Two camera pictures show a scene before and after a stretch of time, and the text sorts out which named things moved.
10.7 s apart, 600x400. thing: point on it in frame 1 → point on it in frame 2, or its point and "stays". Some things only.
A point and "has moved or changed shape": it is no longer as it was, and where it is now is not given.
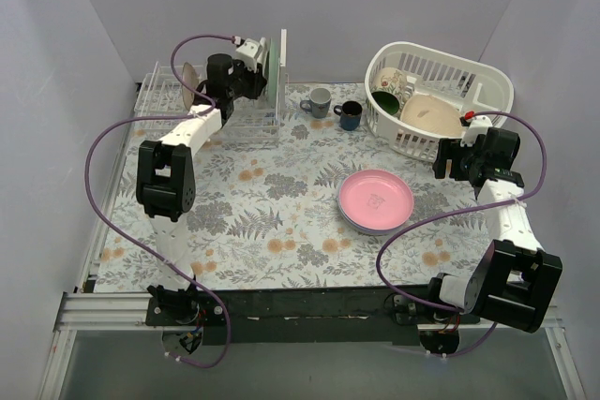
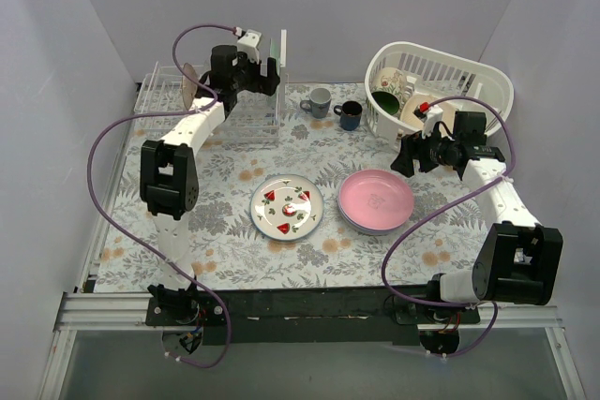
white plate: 262,54 has moved or changed shape
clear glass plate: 189,78 stays
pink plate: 375,200 stays
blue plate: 372,231 stays
